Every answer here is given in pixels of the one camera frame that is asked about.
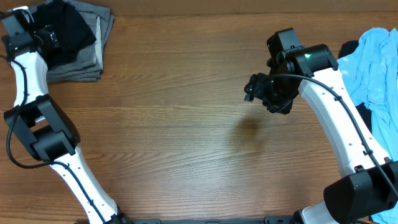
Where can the black polo shirt with logo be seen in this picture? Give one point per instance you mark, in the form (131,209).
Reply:
(70,28)

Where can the folded grey trousers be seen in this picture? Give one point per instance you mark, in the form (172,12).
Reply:
(88,65)

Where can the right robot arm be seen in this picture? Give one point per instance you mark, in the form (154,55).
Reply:
(368,183)

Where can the light blue t-shirt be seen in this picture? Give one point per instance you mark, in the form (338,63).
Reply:
(370,77)

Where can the black garment under blue shirt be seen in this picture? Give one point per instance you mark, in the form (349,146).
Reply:
(346,49)

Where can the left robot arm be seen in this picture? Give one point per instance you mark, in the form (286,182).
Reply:
(40,133)

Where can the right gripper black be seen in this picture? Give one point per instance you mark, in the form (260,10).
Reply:
(256,92)

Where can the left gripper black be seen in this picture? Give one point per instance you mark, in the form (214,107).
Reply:
(49,35)

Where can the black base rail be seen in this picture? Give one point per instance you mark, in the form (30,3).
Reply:
(265,220)

